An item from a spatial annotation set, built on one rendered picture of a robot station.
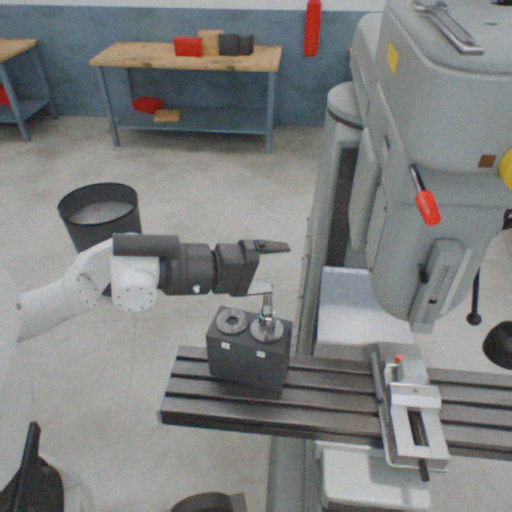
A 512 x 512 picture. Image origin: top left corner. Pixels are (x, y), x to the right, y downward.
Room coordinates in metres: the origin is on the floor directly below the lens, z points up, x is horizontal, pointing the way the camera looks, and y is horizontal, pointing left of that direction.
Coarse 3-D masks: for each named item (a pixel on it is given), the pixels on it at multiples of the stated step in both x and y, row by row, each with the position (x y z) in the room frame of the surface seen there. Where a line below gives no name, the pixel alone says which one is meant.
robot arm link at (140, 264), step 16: (128, 240) 0.48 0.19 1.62; (144, 240) 0.49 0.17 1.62; (160, 240) 0.50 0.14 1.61; (176, 240) 0.51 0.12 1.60; (112, 256) 0.50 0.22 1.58; (128, 256) 0.49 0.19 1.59; (144, 256) 0.50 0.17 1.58; (160, 256) 0.50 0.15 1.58; (176, 256) 0.50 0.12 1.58; (112, 272) 0.47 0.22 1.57; (128, 272) 0.46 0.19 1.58; (144, 272) 0.46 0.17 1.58; (160, 272) 0.48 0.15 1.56; (176, 272) 0.48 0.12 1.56; (112, 288) 0.44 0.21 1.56; (128, 288) 0.43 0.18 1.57; (144, 288) 0.44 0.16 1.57; (160, 288) 0.48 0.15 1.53; (176, 288) 0.47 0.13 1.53; (128, 304) 0.43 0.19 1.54; (144, 304) 0.44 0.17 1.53
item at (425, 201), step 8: (416, 168) 0.55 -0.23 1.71; (416, 176) 0.52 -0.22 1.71; (416, 184) 0.50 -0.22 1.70; (424, 192) 0.47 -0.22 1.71; (416, 200) 0.47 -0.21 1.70; (424, 200) 0.45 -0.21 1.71; (432, 200) 0.45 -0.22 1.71; (424, 208) 0.44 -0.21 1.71; (432, 208) 0.43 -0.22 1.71; (424, 216) 0.43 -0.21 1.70; (432, 216) 0.42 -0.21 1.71; (440, 216) 0.42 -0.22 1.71; (432, 224) 0.42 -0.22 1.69
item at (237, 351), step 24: (216, 312) 0.82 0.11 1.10; (240, 312) 0.81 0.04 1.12; (216, 336) 0.73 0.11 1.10; (240, 336) 0.73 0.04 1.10; (264, 336) 0.72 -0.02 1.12; (288, 336) 0.74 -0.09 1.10; (216, 360) 0.73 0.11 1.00; (240, 360) 0.71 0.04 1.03; (264, 360) 0.69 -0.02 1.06; (288, 360) 0.76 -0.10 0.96; (264, 384) 0.69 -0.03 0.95
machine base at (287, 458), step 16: (272, 448) 0.89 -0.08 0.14; (288, 448) 0.86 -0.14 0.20; (304, 448) 0.86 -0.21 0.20; (272, 464) 0.82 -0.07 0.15; (288, 464) 0.79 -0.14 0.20; (304, 464) 0.79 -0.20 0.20; (272, 480) 0.75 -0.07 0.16; (288, 480) 0.73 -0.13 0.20; (272, 496) 0.68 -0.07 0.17; (288, 496) 0.67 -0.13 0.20
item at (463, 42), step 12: (420, 12) 0.61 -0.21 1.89; (432, 12) 0.57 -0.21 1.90; (444, 12) 0.57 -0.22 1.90; (444, 24) 0.50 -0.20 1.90; (456, 24) 0.50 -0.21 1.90; (456, 36) 0.45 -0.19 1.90; (468, 36) 0.45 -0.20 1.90; (456, 48) 0.42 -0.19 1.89; (468, 48) 0.41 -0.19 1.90; (480, 48) 0.41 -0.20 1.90
